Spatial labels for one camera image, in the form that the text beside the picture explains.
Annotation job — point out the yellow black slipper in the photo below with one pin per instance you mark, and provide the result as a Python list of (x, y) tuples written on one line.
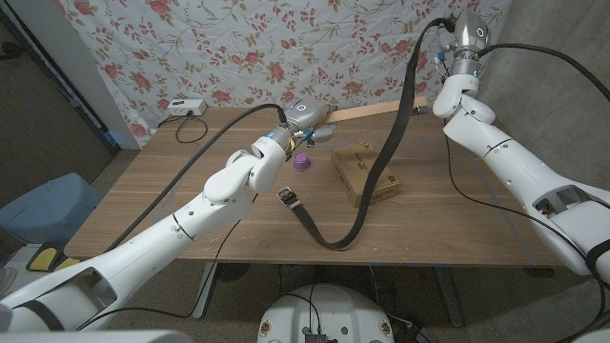
[(43, 259), (67, 264)]

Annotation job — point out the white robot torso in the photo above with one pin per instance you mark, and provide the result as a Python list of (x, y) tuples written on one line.
[(343, 309)]

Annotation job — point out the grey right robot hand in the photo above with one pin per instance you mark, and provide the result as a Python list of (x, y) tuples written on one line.
[(469, 33)]

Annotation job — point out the grey metal table leg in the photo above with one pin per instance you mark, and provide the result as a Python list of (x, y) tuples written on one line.
[(450, 300), (206, 295)]

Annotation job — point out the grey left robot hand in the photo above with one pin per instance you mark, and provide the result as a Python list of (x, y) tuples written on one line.
[(307, 114)]

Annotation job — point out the brown cardboard package box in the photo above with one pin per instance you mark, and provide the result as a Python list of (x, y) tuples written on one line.
[(352, 167)]

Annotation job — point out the dark brown leather belt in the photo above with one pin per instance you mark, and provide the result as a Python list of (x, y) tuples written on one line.
[(381, 162)]

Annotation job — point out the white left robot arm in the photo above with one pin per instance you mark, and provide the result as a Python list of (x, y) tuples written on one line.
[(152, 252)]

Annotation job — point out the grey sneaker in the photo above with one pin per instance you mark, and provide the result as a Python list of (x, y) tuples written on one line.
[(5, 281)]

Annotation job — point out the wooden slat clip hanger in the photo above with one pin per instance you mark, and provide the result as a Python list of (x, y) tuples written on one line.
[(362, 112)]

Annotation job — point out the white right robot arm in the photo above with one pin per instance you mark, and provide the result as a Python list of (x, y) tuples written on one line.
[(514, 167)]

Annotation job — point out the white power strip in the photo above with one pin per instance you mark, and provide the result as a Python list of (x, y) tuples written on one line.
[(186, 107)]

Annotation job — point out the floral backdrop cloth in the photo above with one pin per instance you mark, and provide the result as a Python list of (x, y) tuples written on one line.
[(214, 47)]

